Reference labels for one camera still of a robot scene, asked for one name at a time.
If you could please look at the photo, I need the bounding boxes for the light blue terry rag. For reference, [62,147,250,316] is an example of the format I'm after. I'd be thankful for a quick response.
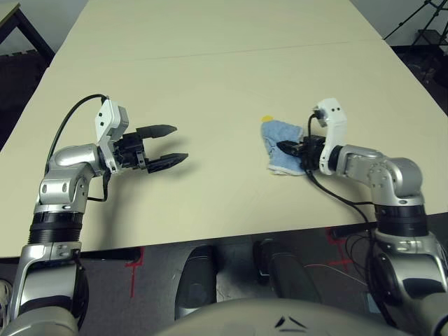
[259,118,307,177]

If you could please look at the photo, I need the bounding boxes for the beige black-framed side table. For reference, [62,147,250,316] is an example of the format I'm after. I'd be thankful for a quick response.
[0,1,56,61]

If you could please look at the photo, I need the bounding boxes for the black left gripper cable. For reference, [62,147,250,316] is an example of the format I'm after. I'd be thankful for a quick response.
[86,170,111,203]

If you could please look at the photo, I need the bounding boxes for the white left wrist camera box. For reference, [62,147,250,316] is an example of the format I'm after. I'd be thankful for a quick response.
[93,98,130,175]

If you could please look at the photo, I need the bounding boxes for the grey robot left leg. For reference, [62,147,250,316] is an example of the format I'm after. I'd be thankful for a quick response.
[174,244,218,320]

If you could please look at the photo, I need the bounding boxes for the black jagged-edge foam mat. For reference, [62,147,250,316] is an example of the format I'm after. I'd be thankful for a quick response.
[0,50,54,150]

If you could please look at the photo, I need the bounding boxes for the grey robot right leg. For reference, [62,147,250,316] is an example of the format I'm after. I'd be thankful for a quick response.
[252,238,322,305]

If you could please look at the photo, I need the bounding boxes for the grey robot torso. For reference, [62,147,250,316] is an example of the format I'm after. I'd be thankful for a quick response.
[155,297,398,336]

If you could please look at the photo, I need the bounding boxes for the white sneaker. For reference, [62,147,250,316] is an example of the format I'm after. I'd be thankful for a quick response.
[0,277,13,316]

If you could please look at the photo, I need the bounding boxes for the black step stand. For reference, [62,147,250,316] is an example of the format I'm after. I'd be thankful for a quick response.
[412,29,448,47]

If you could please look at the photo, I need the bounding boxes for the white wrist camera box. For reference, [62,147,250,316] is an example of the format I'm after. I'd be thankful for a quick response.
[311,98,349,175]
[93,98,130,175]

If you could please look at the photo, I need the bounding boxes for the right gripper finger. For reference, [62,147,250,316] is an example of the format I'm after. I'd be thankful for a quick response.
[276,139,300,158]

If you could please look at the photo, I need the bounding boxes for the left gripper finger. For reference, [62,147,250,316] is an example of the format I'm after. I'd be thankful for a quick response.
[146,152,190,175]
[135,123,179,140]

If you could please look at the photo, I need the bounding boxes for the black floor cables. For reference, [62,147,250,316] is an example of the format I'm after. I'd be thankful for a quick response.
[344,230,378,293]

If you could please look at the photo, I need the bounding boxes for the black tripod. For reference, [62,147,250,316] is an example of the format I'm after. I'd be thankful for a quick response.
[382,0,448,42]

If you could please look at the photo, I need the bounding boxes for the grey robot leg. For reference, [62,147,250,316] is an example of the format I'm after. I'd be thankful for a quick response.
[174,244,218,320]
[252,238,322,305]

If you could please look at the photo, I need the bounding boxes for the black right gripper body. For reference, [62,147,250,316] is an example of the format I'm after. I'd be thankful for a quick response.
[295,135,328,172]

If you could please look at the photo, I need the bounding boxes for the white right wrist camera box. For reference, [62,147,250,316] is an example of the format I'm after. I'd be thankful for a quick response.
[311,98,349,175]

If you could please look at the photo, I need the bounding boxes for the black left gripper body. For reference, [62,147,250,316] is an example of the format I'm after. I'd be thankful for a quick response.
[111,131,151,173]

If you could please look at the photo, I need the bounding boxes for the black floor mat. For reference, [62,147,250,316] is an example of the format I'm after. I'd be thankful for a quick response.
[389,44,448,117]

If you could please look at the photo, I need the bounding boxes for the black left wrist camera cable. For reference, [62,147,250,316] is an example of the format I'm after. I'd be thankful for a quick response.
[44,93,108,169]

